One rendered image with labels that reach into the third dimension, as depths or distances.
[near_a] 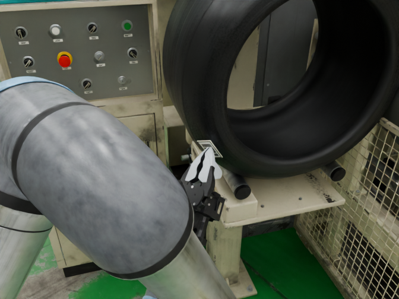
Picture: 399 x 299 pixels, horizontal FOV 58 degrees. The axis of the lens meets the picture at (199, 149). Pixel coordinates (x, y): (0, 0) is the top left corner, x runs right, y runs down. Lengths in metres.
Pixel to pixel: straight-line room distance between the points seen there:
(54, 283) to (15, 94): 1.63
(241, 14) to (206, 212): 0.40
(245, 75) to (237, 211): 0.46
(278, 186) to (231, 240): 0.55
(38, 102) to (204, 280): 0.28
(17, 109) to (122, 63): 1.04
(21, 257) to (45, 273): 1.60
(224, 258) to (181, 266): 1.28
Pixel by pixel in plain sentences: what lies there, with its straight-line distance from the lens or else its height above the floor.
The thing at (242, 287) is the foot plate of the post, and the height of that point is 0.01.
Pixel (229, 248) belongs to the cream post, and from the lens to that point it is 1.65.
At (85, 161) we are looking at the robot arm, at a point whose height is 1.31.
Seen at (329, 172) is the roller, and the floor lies 0.90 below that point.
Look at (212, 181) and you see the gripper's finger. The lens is 0.77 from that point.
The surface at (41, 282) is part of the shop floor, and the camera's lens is 2.03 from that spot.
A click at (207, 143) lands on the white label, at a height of 1.06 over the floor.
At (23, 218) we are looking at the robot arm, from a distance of 0.43.
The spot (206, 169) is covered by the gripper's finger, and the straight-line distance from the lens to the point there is 0.79.
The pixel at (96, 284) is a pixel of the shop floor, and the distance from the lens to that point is 1.93.
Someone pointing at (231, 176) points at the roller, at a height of 0.92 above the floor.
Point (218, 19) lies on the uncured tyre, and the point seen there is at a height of 1.33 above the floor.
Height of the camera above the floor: 1.48
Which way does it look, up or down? 32 degrees down
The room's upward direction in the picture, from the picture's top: straight up
